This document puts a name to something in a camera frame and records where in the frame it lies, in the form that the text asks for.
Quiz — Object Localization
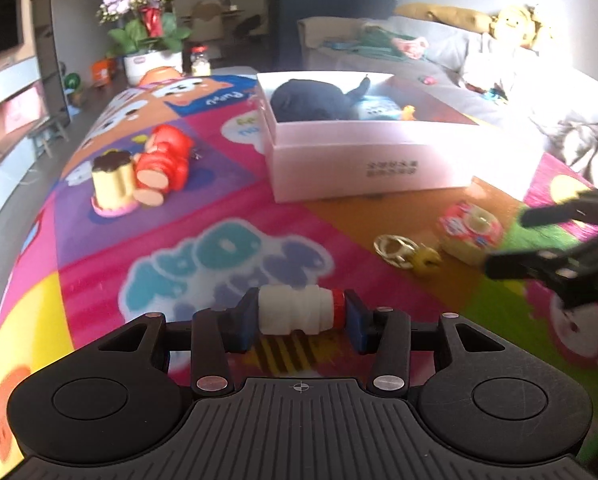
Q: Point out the dark blue cabinet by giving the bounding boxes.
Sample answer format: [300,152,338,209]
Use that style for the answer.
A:
[269,0,394,73]

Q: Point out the light blue toy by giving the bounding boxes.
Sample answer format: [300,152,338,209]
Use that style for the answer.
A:
[356,97,404,121]

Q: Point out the small yellow toy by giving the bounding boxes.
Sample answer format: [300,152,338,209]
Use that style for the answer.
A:
[411,245,444,276]

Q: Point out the white clothes pile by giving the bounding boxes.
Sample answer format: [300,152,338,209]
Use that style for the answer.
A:
[461,35,540,106]

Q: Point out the small white bottle red cap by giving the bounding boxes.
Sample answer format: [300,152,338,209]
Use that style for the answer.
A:
[258,284,347,337]

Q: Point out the beige dining chair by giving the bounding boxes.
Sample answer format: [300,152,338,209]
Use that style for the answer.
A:
[191,2,224,43]

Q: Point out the dark blue plush toy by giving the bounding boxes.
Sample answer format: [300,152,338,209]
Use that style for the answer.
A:
[270,76,372,122]

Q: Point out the pink cloth toy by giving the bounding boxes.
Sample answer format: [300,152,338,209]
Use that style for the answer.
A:
[394,37,430,61]

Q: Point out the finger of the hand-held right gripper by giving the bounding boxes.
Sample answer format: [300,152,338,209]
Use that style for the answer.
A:
[521,190,598,228]
[484,230,598,281]

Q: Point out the colourful cartoon desktop mat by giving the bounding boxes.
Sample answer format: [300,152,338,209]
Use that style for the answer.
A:
[0,74,598,480]

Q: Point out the yellow plush toy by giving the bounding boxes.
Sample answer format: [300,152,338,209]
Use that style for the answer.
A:
[489,5,554,51]

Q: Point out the round pink donut toy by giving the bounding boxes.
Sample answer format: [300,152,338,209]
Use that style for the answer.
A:
[438,200,504,263]

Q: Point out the glass jar with dark lid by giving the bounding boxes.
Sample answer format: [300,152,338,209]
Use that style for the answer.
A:
[190,46,212,77]

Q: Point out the white flower pot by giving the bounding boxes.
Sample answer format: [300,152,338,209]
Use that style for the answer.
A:
[123,50,184,86]

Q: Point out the red squishy figure toy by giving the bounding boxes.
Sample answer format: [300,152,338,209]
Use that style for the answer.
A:
[131,125,194,207]

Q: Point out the orange round plush toy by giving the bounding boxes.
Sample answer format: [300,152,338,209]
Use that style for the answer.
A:
[139,66,184,88]

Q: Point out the green clothes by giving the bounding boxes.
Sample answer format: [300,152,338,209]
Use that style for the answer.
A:
[361,27,430,58]

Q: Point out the grey sofa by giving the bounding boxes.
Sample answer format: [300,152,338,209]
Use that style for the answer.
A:
[298,2,598,196]

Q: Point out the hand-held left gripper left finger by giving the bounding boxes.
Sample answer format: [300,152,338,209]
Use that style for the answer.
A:
[96,290,260,396]

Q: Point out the orange box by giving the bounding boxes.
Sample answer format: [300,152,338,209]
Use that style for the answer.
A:
[90,57,117,83]

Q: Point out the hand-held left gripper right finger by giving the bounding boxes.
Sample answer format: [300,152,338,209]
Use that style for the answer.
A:
[344,289,510,398]

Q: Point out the pink cardboard box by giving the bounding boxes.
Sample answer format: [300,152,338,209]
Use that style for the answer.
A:
[256,71,497,204]

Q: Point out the white television cabinet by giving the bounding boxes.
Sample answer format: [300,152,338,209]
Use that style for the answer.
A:
[0,57,54,171]

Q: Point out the small wooden stool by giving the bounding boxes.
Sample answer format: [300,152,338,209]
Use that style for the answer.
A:
[29,115,70,158]

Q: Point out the yellow sofa pillow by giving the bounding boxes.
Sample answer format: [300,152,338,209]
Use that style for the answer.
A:
[395,2,494,33]

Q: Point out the grey fringed blanket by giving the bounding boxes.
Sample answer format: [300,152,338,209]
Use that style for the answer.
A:
[529,120,598,186]

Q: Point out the yellow pudding toy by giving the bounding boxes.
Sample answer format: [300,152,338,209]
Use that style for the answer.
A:
[90,150,140,218]

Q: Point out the purple orchid plant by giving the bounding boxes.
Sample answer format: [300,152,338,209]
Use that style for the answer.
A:
[97,0,194,58]

